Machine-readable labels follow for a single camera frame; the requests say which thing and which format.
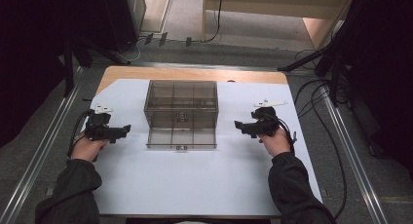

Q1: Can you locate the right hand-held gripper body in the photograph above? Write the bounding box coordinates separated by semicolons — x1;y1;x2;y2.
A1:
250;98;289;138

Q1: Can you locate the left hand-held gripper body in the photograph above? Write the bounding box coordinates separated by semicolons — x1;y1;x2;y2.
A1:
84;103;114;142

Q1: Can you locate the smoky transparent drawer box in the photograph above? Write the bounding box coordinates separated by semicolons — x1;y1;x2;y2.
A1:
143;79;219;152

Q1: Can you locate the person's right hand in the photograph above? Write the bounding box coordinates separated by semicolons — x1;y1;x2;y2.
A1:
258;128;292;159

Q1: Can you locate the person's left hand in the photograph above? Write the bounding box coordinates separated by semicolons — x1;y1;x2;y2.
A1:
70;132;110;163

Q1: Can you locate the wooden table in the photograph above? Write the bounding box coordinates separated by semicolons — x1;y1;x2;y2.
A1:
95;65;324;219

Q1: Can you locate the black stand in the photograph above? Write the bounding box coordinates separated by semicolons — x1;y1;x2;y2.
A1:
59;35;131;98
277;9;361;108

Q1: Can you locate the white paper sheet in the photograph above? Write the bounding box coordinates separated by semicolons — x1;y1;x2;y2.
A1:
87;78;323;217

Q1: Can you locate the dark curtain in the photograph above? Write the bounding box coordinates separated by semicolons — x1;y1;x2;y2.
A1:
0;0;108;149
337;0;413;176

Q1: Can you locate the dark cabinet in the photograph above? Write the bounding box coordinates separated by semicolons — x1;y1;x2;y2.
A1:
96;0;148;55

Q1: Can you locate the light wooden desk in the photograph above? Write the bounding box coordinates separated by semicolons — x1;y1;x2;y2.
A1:
200;0;357;52

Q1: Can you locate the left hand-held gripper black cable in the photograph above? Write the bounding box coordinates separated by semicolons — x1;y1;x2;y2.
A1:
65;109;95;163

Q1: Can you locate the hand-held gripper black cable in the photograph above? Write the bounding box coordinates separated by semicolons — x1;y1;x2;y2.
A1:
274;116;298;154
65;109;95;163

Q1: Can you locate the right hand-held gripper black cable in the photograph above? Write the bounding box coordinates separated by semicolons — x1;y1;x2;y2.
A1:
274;116;298;154

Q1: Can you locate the metal floor rail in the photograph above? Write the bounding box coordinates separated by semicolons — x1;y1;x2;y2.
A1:
319;86;389;224
0;66;84;224

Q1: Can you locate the black floor cable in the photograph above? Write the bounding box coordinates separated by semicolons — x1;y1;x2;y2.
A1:
293;79;349;221

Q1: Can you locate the white floor cable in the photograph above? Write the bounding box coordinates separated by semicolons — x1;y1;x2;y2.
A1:
114;38;145;63

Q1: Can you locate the black hanging cable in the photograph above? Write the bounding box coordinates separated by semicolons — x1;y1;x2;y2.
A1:
199;0;225;44

